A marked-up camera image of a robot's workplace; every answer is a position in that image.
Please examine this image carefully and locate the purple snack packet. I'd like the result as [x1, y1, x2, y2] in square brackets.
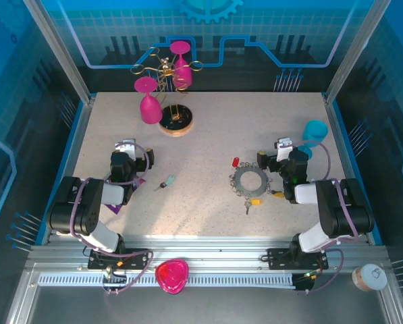
[105, 175, 147, 216]

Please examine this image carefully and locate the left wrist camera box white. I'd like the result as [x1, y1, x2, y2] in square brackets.
[115, 137, 137, 160]

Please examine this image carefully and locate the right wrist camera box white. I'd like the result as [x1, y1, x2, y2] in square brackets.
[275, 136, 294, 160]

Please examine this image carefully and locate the aluminium side rail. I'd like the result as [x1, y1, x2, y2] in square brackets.
[322, 96, 374, 246]
[35, 96, 97, 247]

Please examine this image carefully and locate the key with teal tag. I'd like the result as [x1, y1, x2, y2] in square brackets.
[153, 174, 176, 192]

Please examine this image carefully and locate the gold wire glass rack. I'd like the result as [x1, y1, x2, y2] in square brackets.
[130, 46, 205, 138]

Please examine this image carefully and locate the teal plastic wine glass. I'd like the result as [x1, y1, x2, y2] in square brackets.
[294, 120, 329, 160]

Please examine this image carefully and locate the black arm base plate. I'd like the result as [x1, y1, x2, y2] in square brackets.
[88, 248, 151, 271]
[267, 248, 329, 271]

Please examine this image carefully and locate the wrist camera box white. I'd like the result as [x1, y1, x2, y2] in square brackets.
[115, 137, 137, 160]
[275, 136, 294, 160]

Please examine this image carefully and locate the grey disc with keyrings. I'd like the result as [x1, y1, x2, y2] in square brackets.
[228, 161, 273, 199]

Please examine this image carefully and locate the aluminium frame post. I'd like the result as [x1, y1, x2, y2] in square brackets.
[21, 0, 97, 105]
[322, 0, 387, 105]

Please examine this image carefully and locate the aluminium mounting rail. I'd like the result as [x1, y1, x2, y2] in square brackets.
[25, 234, 391, 271]

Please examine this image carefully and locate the pink plastic wine glass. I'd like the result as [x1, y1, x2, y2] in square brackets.
[134, 76, 163, 126]
[169, 40, 193, 89]

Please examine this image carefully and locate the pink heart-shaped container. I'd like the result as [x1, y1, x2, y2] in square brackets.
[155, 259, 190, 295]

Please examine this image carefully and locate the white slotted cable duct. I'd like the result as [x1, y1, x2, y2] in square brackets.
[38, 273, 296, 288]

